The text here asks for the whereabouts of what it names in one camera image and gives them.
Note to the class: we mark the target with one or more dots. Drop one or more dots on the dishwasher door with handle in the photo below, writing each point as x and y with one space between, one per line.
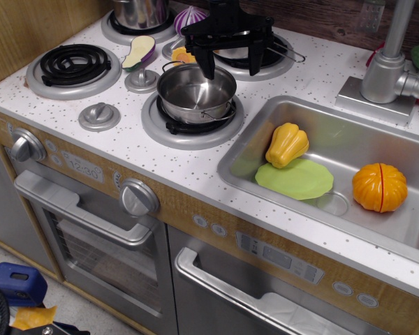
216 293

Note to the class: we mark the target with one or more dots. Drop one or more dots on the rear right burner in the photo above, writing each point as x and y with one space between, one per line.
272 65

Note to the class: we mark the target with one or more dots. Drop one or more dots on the oven clock display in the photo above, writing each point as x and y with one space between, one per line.
82 166

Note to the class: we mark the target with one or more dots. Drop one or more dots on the silver toy faucet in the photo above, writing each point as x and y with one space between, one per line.
387 91

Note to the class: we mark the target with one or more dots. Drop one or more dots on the toy eggplant half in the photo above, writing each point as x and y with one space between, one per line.
141 48

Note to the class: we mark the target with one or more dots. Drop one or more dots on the front burner with grey ring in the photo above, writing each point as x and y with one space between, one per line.
170 133

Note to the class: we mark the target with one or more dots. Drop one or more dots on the right oven dial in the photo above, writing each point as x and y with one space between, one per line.
137 199

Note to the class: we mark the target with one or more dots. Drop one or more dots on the metal spatula on wall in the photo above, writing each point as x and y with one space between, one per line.
370 16

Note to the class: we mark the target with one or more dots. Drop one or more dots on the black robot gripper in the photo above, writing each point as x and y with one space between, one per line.
226 27

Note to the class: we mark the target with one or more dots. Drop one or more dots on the grey stove knob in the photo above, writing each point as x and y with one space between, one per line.
99 117
142 81

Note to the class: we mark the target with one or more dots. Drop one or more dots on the oven dial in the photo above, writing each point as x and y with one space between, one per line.
26 146
137 199

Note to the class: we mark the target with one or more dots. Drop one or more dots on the yellow toy flower slice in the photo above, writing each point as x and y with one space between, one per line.
181 56

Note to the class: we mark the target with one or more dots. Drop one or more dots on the blue device on floor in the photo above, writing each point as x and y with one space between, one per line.
22 285

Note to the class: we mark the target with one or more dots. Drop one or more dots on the silver sink basin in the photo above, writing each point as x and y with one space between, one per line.
343 144

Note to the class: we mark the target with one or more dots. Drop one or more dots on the yellow tape piece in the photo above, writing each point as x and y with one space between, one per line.
33 317

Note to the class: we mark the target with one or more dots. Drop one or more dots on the yellow toy bell pepper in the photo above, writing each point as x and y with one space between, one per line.
288 143

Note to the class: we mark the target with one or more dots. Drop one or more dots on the black coil burner left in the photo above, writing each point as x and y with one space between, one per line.
69 65

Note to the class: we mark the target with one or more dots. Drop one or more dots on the green toy plate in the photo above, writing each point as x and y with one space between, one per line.
301 179

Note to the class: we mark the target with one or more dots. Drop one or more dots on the red toy item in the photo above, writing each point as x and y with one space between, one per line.
381 46

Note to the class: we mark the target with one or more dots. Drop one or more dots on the left oven dial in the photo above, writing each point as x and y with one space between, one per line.
26 146

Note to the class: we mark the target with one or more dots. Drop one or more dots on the small steel pot with handles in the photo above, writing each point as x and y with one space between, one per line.
189 97

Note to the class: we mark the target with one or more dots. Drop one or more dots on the purple white toy onion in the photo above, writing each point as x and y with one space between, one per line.
187 17

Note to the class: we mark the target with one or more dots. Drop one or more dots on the grey stove knob lower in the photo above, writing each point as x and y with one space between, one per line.
99 117

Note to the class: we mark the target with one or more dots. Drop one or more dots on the orange toy pumpkin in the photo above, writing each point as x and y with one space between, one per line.
379 187

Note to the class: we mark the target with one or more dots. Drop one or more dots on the oven door with handle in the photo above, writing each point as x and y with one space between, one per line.
119 260

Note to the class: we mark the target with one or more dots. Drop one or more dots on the grey stove knob upper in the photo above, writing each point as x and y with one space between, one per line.
142 81

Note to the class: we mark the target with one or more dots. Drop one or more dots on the steel pan on rear burner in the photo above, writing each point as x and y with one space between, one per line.
242 53

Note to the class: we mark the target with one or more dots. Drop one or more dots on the rear left burner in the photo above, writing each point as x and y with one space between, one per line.
118 34

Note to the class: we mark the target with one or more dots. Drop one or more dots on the tall steel pot rear left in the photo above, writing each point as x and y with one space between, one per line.
141 14

